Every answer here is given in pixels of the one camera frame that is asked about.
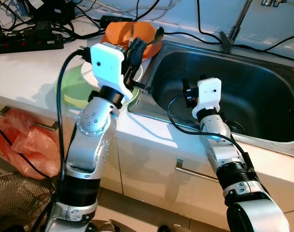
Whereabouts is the orange plate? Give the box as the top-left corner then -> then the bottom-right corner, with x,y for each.
101,34 -> 163,61

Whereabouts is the stainless steel sink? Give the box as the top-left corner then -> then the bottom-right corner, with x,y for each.
127,41 -> 294,158

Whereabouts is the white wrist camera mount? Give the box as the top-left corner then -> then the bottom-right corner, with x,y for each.
192,77 -> 222,119
89,43 -> 133,102

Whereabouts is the black fan cable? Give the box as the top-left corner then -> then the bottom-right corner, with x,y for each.
0,121 -> 56,179

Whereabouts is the black power adapter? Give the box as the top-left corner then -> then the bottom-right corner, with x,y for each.
99,15 -> 134,29

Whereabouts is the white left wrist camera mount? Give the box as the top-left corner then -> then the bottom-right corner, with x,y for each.
89,43 -> 133,102

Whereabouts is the wire grille floor fan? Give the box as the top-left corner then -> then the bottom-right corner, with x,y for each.
0,174 -> 56,232

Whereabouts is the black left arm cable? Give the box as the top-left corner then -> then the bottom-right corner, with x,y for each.
41,47 -> 92,232

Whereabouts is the light green plate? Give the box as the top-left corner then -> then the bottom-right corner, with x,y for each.
57,63 -> 140,109

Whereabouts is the red plastic bag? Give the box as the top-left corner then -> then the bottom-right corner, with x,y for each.
0,109 -> 60,179

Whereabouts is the dark metal faucet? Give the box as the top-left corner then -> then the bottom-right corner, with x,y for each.
219,0 -> 256,53

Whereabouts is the black power strip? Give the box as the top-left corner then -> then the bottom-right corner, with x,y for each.
0,31 -> 64,55

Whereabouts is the black box device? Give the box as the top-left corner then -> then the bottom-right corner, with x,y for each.
28,0 -> 75,25

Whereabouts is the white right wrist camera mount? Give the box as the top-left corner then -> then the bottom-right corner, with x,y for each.
192,77 -> 222,119

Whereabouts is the white sink cabinet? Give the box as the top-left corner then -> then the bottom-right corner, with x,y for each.
0,29 -> 294,232

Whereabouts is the robot right leg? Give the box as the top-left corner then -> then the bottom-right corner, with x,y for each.
156,223 -> 186,232

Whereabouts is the robot leg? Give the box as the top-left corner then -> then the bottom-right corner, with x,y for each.
89,220 -> 133,232
156,223 -> 186,232

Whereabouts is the silver cabinet handle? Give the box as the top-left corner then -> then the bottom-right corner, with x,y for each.
176,159 -> 220,182
0,106 -> 58,132

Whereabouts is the white bowl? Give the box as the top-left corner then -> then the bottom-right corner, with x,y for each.
81,58 -> 143,90

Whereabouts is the robot left leg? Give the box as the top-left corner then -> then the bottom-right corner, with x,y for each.
89,220 -> 133,232

